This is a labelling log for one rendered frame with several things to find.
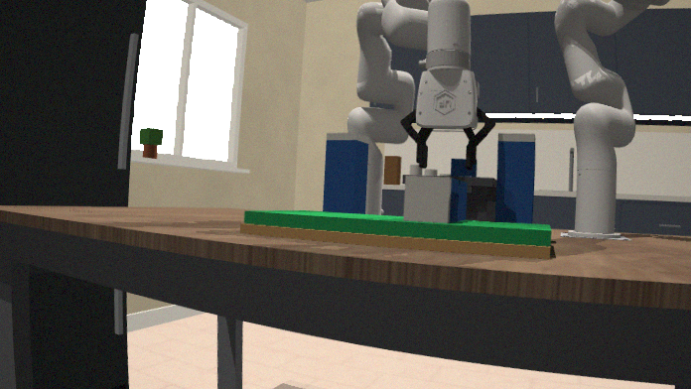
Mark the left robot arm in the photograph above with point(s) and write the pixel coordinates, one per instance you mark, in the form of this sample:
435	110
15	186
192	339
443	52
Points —
609	116

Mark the grey crate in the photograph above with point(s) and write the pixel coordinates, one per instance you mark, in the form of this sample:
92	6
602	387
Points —
481	198

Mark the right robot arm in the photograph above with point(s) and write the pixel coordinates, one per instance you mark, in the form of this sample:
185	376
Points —
404	24

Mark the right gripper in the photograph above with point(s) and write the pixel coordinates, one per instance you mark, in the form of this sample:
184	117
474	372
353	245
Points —
447	98

